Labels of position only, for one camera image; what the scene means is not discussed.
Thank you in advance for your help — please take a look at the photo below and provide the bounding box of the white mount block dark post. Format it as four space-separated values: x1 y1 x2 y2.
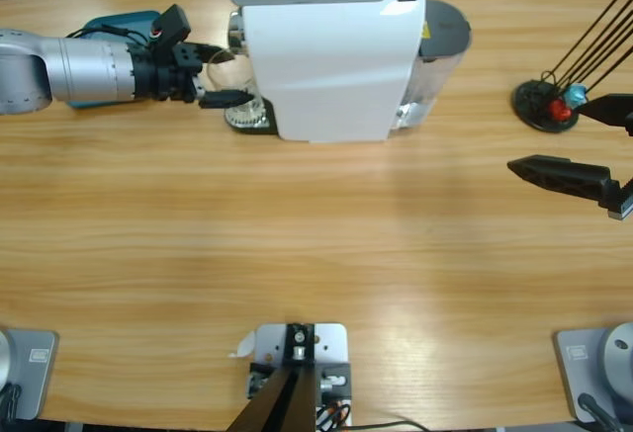
227 321 355 432

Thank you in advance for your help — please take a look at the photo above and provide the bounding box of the red coffee capsule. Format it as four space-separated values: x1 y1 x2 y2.
548 98 576 123

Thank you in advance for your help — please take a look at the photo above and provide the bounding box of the blue coffee capsule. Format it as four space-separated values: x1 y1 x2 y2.
565 83 590 109

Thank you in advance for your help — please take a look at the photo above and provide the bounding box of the black mount cable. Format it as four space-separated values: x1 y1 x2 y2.
352 418 432 432

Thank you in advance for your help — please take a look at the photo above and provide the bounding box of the white tape scrap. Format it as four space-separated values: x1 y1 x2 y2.
226 331 257 360

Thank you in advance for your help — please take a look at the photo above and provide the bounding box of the teal plastic tray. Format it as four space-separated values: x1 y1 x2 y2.
65 10 163 110

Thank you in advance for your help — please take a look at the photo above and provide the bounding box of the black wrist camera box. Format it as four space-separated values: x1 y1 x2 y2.
148 3 192 53

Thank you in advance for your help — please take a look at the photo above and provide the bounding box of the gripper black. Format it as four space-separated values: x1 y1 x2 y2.
127 40 254 110
505 92 633 223

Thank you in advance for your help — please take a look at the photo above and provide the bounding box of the arm grey base plate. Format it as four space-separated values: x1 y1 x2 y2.
0 327 59 423
552 321 633 426

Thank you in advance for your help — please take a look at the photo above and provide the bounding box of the clear drinking glass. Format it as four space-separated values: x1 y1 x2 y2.
204 48 264 128

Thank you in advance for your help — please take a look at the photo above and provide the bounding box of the black capsule holder with rods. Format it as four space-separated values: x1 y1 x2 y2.
511 0 633 134

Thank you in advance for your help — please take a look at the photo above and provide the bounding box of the black base cable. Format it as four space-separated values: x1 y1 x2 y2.
0 383 24 421
577 391 627 432

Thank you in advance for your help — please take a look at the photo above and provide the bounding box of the white capsule coffee machine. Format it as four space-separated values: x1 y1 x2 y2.
224 0 474 145

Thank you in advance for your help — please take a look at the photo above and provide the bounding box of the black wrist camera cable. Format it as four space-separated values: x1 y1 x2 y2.
65 23 155 50

